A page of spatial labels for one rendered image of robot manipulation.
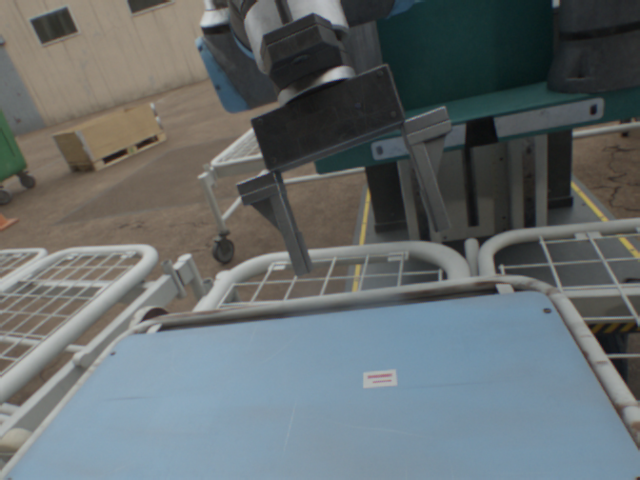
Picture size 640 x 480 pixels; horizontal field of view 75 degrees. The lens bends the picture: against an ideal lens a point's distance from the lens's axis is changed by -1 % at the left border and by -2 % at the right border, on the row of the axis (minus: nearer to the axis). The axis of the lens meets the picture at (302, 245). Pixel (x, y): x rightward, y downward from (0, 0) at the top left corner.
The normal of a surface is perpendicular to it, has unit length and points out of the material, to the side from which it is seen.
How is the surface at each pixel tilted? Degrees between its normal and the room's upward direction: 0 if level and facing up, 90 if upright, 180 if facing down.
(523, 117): 90
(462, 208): 90
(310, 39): 67
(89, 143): 90
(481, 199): 90
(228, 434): 3
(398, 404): 3
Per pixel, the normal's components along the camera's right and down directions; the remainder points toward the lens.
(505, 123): -0.19, 0.50
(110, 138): 0.77, 0.10
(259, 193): -0.18, 0.11
